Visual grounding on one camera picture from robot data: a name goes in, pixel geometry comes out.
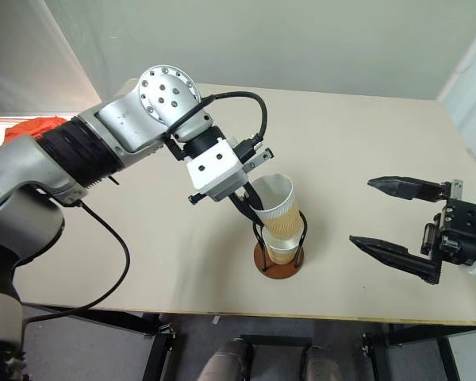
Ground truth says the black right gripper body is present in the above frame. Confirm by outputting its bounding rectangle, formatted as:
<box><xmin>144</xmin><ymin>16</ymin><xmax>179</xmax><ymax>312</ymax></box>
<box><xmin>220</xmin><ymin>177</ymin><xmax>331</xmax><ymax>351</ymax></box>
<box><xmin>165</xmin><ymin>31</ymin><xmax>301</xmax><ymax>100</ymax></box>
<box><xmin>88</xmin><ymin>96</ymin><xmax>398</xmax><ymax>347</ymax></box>
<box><xmin>420</xmin><ymin>180</ymin><xmax>476</xmax><ymax>267</ymax></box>

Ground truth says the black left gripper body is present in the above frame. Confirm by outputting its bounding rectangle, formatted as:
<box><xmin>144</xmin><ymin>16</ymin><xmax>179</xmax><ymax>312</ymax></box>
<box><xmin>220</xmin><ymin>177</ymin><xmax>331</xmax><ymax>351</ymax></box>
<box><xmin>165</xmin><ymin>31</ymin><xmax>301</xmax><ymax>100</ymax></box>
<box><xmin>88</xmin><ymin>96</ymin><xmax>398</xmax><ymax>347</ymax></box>
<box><xmin>187</xmin><ymin>137</ymin><xmax>274</xmax><ymax>206</ymax></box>

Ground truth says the paper cup with tan sleeve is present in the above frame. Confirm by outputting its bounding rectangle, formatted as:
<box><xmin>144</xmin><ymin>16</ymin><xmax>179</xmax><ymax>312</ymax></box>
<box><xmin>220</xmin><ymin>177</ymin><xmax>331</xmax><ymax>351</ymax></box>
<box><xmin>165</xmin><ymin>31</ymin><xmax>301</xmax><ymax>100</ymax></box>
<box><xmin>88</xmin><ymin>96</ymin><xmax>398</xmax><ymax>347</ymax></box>
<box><xmin>263</xmin><ymin>228</ymin><xmax>305</xmax><ymax>266</ymax></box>
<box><xmin>248</xmin><ymin>173</ymin><xmax>307</xmax><ymax>248</ymax></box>

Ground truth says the orange object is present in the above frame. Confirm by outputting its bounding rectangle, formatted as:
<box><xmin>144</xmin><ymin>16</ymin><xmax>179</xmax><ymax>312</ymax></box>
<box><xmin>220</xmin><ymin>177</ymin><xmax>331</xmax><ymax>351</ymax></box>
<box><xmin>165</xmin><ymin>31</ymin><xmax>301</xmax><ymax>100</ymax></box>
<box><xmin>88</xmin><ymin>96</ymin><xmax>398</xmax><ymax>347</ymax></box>
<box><xmin>4</xmin><ymin>115</ymin><xmax>67</xmax><ymax>144</ymax></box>

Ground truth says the black wire cup holder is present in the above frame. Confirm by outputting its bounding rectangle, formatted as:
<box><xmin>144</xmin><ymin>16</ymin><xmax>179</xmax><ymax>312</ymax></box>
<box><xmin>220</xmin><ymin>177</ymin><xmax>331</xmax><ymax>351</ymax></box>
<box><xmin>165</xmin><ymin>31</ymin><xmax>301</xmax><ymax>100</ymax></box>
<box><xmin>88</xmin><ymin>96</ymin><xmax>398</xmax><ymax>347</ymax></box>
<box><xmin>252</xmin><ymin>212</ymin><xmax>309</xmax><ymax>281</ymax></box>

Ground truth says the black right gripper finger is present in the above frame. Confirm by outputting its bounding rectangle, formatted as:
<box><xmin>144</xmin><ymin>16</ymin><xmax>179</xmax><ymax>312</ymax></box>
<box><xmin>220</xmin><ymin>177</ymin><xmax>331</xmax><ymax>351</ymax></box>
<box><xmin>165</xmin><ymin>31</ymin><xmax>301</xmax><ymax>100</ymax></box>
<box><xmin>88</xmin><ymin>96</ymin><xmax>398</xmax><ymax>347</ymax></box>
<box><xmin>348</xmin><ymin>235</ymin><xmax>443</xmax><ymax>285</ymax></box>
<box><xmin>367</xmin><ymin>174</ymin><xmax>451</xmax><ymax>202</ymax></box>

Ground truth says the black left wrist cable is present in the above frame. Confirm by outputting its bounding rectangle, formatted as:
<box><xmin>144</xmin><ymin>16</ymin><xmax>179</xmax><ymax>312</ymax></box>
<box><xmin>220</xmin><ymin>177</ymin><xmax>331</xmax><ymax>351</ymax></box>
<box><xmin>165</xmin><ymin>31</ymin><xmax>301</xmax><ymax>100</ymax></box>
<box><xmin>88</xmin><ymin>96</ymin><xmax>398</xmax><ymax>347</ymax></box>
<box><xmin>167</xmin><ymin>90</ymin><xmax>269</xmax><ymax>160</ymax></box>

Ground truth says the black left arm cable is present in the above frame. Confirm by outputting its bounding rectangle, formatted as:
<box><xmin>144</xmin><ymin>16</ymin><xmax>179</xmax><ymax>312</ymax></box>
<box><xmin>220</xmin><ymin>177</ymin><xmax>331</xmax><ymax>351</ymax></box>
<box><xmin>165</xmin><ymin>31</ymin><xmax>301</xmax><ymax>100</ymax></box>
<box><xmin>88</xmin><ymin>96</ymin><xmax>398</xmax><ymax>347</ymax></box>
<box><xmin>21</xmin><ymin>200</ymin><xmax>131</xmax><ymax>325</ymax></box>

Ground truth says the black metal table frame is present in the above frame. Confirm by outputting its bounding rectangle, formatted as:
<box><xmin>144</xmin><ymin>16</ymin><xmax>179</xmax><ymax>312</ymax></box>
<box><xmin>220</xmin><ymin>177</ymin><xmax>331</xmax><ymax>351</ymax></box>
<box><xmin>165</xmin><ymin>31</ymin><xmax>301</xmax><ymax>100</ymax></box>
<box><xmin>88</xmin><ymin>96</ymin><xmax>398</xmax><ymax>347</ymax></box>
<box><xmin>21</xmin><ymin>303</ymin><xmax>476</xmax><ymax>381</ymax></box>

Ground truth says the dark grey rounded shape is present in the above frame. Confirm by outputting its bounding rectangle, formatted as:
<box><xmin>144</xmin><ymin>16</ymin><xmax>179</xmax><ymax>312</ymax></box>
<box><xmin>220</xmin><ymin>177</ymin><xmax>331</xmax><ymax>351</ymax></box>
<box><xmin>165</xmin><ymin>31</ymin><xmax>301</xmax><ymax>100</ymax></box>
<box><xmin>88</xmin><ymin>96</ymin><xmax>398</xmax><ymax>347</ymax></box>
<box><xmin>198</xmin><ymin>339</ymin><xmax>253</xmax><ymax>381</ymax></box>
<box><xmin>304</xmin><ymin>345</ymin><xmax>344</xmax><ymax>381</ymax></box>

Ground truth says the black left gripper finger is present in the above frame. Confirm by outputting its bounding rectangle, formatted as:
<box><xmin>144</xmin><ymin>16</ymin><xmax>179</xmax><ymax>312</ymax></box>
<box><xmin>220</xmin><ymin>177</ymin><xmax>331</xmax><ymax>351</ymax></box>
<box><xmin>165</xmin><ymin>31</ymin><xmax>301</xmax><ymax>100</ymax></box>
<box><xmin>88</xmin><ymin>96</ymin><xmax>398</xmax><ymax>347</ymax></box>
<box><xmin>228</xmin><ymin>192</ymin><xmax>267</xmax><ymax>229</ymax></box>
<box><xmin>243</xmin><ymin>186</ymin><xmax>268</xmax><ymax>212</ymax></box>

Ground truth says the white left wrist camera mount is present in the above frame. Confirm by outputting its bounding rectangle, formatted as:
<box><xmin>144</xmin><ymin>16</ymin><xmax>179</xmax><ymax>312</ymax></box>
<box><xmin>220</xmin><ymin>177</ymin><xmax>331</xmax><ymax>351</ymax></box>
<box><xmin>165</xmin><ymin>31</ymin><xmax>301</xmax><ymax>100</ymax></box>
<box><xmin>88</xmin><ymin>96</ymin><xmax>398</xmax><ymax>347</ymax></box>
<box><xmin>186</xmin><ymin>139</ymin><xmax>250</xmax><ymax>202</ymax></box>

